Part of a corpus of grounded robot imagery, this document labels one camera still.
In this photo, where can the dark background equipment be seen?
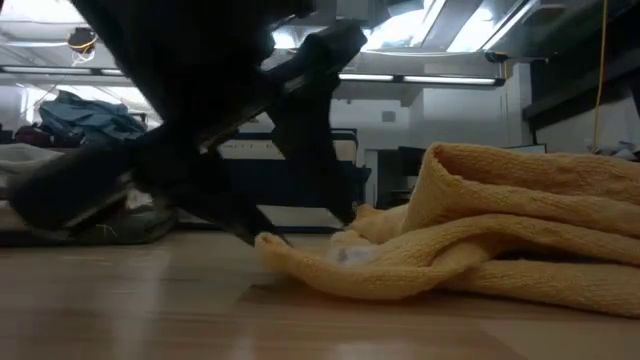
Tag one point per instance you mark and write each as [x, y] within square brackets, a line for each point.
[400, 175]

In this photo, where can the grey checked towel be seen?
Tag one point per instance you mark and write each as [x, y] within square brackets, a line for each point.
[145, 225]

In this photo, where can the LED light bar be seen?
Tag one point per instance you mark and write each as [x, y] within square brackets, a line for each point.
[440, 79]

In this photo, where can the navy fabric basket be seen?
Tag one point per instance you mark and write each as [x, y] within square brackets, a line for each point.
[300, 215]

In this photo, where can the white towel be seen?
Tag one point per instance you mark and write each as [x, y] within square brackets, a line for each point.
[25, 155]

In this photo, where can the orange towel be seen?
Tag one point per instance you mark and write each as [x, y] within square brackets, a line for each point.
[475, 225]

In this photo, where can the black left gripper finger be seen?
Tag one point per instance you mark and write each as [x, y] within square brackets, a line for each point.
[310, 150]
[220, 200]

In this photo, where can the pale cloth heap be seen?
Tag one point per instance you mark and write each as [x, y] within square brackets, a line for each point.
[617, 149]

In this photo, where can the purple cloth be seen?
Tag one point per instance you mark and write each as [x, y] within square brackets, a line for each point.
[32, 136]

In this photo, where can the blue cloth pile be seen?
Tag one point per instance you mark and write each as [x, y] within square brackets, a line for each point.
[95, 122]

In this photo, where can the white board panel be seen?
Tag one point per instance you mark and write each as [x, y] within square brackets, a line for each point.
[527, 147]

